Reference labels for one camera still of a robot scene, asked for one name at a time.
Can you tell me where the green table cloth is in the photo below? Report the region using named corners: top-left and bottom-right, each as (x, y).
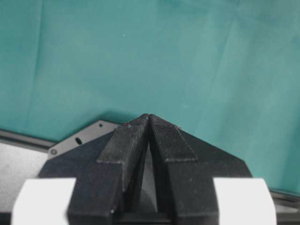
top-left (0, 0), bottom-right (300, 193)

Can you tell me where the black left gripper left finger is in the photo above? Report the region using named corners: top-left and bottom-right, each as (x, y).
top-left (38, 114), bottom-right (149, 218)

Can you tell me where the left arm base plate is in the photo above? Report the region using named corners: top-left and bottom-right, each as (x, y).
top-left (48, 120), bottom-right (119, 160)

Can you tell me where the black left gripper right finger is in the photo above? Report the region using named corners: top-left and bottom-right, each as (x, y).
top-left (149, 114), bottom-right (252, 222)

